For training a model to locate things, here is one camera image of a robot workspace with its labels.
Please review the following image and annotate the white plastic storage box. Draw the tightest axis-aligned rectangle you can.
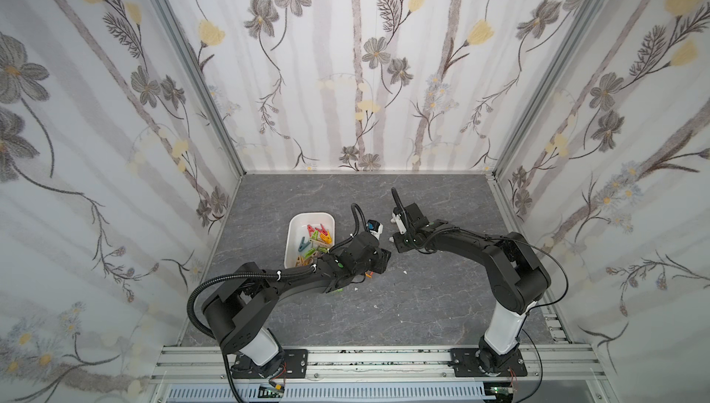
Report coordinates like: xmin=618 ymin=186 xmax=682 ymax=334
xmin=284 ymin=213 xmax=335 ymax=268

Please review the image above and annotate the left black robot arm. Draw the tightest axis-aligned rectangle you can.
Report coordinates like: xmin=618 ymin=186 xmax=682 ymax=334
xmin=187 ymin=203 xmax=391 ymax=380

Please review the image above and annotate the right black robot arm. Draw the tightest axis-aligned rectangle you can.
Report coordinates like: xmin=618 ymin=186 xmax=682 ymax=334
xmin=391 ymin=188 xmax=552 ymax=377

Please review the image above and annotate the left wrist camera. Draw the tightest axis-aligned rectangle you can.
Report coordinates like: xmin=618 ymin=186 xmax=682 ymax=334
xmin=366 ymin=219 xmax=384 ymax=240

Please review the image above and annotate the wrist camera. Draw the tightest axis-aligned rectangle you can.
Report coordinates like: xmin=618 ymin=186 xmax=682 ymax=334
xmin=366 ymin=219 xmax=384 ymax=240
xmin=391 ymin=212 xmax=407 ymax=235

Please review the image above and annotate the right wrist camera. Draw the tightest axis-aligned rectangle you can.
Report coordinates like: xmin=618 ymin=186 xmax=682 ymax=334
xmin=391 ymin=212 xmax=407 ymax=235

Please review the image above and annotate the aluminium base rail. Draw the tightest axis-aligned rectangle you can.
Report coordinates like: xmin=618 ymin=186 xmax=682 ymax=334
xmin=149 ymin=344 xmax=621 ymax=402

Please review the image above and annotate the white cable duct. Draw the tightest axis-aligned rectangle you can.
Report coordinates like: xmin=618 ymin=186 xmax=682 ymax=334
xmin=163 ymin=382 xmax=495 ymax=402

